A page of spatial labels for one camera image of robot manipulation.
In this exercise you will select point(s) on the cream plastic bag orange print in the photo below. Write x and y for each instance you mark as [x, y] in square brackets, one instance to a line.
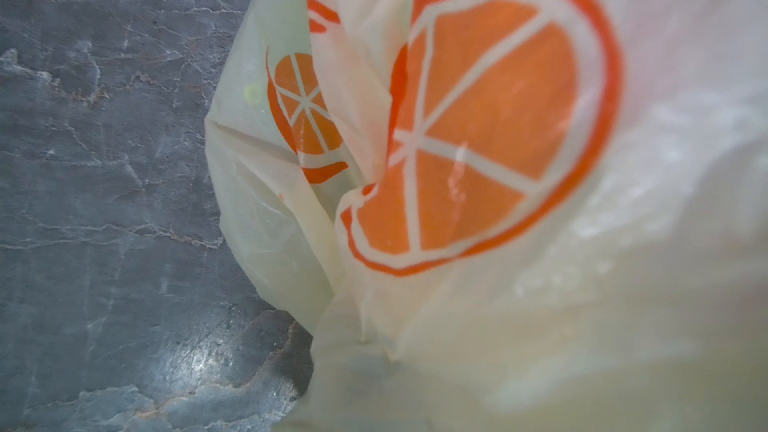
[505, 215]

